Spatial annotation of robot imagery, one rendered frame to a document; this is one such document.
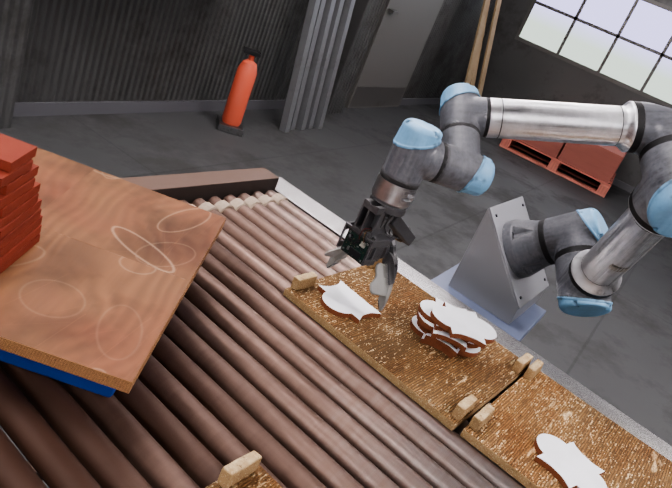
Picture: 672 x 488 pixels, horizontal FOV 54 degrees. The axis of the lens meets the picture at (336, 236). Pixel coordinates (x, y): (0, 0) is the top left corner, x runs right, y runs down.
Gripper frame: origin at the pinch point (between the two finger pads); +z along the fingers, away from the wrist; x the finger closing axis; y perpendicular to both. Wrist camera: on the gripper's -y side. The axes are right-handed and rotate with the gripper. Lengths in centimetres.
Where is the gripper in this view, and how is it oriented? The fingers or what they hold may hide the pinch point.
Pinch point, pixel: (354, 288)
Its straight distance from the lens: 131.5
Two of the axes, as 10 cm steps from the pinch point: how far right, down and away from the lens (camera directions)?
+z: -3.7, 8.5, 3.8
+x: 6.8, 5.3, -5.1
